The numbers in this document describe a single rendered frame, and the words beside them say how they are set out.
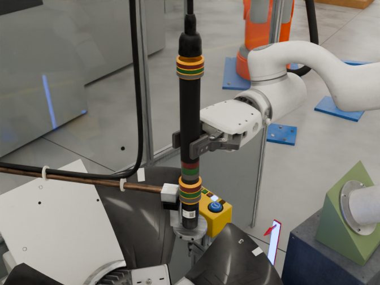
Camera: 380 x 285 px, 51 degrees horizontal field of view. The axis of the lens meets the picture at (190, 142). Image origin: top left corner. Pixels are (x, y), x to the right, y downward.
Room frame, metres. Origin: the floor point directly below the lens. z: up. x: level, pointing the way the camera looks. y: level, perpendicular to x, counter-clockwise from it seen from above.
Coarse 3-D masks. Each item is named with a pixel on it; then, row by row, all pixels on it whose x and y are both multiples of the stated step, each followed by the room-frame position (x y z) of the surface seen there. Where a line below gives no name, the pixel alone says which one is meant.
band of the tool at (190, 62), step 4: (180, 56) 0.60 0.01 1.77; (200, 56) 0.60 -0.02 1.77; (176, 60) 0.58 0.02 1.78; (180, 60) 0.60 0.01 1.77; (188, 60) 0.60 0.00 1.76; (192, 60) 0.60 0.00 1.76; (196, 60) 0.60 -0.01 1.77; (200, 60) 0.60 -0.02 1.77; (184, 64) 0.56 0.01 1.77; (188, 64) 0.56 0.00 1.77; (192, 64) 0.56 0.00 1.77; (196, 64) 0.56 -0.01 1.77; (180, 68) 0.57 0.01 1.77
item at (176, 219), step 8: (168, 184) 0.60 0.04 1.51; (168, 192) 0.58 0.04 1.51; (176, 192) 0.58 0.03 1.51; (168, 200) 0.57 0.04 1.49; (176, 200) 0.58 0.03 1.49; (168, 208) 0.57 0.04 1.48; (176, 208) 0.57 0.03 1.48; (176, 216) 0.57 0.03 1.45; (200, 216) 0.60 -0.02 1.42; (176, 224) 0.57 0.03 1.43; (200, 224) 0.58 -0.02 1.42; (176, 232) 0.56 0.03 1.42; (184, 232) 0.56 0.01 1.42; (192, 232) 0.56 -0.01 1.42; (200, 232) 0.56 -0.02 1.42
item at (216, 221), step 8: (208, 192) 1.09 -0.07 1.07; (200, 200) 1.05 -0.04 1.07; (208, 200) 1.05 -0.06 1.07; (216, 200) 1.05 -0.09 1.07; (200, 208) 1.01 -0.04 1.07; (208, 208) 1.01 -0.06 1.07; (224, 208) 1.01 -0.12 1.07; (208, 216) 0.97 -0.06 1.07; (216, 216) 0.97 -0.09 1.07; (224, 216) 0.99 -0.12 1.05; (208, 224) 0.97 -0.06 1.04; (216, 224) 0.96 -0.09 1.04; (224, 224) 1.00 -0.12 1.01; (208, 232) 0.97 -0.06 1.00; (216, 232) 0.97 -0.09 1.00
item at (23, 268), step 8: (24, 264) 0.47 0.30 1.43; (16, 272) 0.46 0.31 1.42; (24, 272) 0.46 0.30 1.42; (32, 272) 0.47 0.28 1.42; (40, 272) 0.47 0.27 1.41; (8, 280) 0.45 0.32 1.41; (16, 280) 0.45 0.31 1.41; (24, 280) 0.46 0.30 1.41; (32, 280) 0.46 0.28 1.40; (40, 280) 0.46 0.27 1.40; (48, 280) 0.47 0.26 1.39; (56, 280) 0.47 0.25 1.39
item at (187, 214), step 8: (192, 16) 0.58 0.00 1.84; (184, 24) 0.58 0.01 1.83; (192, 24) 0.57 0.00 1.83; (184, 32) 0.58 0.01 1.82; (192, 32) 0.57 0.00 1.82; (184, 40) 0.57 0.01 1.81; (192, 40) 0.57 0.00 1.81; (200, 40) 0.57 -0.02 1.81; (184, 48) 0.57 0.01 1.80; (192, 48) 0.56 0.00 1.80; (200, 48) 0.57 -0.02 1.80; (184, 56) 0.57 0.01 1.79; (192, 56) 0.56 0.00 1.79; (184, 208) 0.57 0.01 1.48; (192, 208) 0.56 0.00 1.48; (184, 216) 0.57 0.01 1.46; (192, 216) 0.56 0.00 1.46; (184, 224) 0.57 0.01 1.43; (192, 224) 0.57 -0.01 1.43
